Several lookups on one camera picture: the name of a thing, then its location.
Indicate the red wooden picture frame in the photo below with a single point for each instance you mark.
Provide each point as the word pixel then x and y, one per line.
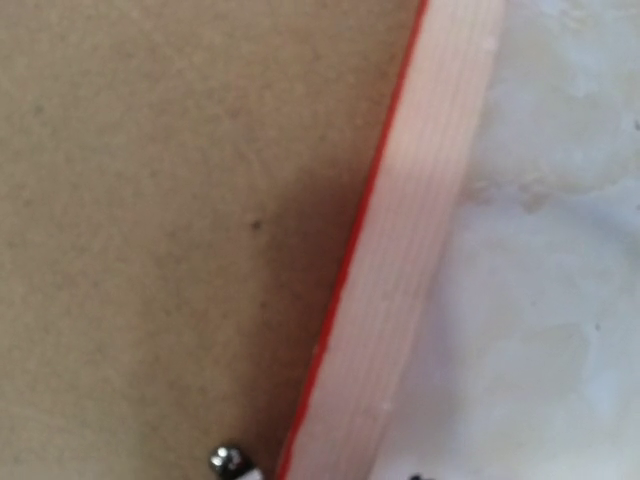
pixel 398 237

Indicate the brown backing board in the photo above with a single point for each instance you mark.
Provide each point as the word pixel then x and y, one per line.
pixel 179 180

